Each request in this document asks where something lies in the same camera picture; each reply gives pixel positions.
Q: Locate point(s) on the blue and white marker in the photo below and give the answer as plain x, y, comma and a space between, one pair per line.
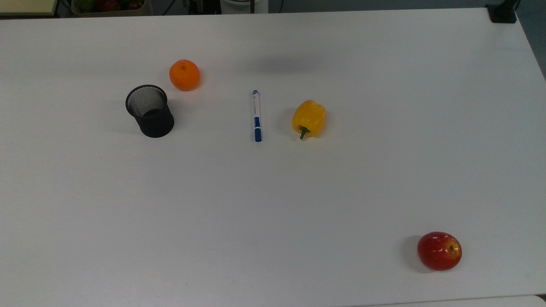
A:
257, 115

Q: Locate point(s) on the yellow bell pepper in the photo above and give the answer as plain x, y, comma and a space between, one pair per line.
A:
309, 117

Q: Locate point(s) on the orange fruit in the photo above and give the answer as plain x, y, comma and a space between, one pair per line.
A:
184, 75

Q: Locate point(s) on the black mesh pen cup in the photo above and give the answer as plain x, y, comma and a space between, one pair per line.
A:
153, 119

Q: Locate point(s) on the red apple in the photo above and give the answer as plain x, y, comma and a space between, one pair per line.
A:
439, 251

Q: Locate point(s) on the black table clamp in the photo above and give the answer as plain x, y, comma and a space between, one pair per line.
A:
502, 13

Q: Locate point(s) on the beige board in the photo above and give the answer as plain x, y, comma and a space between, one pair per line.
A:
26, 6

